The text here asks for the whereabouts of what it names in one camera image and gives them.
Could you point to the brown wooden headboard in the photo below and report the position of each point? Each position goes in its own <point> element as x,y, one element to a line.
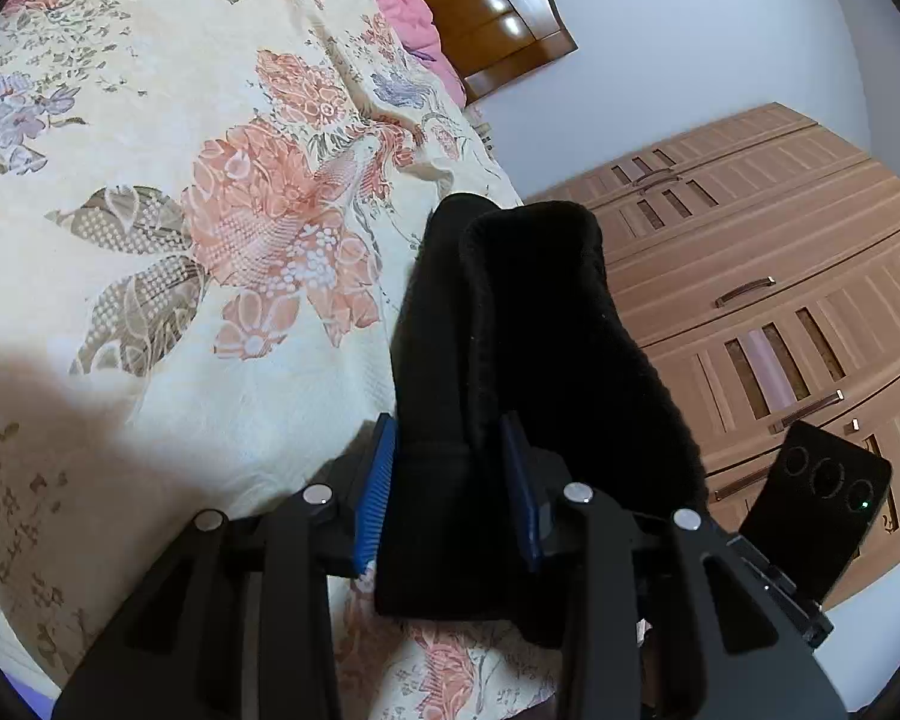
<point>495,22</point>

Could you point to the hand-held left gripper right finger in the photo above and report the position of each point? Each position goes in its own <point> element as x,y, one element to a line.
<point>521,495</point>

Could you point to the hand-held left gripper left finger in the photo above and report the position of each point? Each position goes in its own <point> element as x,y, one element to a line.
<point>375,495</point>

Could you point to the cream floral blanket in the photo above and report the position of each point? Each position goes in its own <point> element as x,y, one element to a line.
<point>157,127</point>

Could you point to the black pants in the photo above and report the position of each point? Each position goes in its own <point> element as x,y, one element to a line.
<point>540,330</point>

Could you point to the light wooden wardrobe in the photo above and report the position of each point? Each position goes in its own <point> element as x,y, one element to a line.
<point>720,240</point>

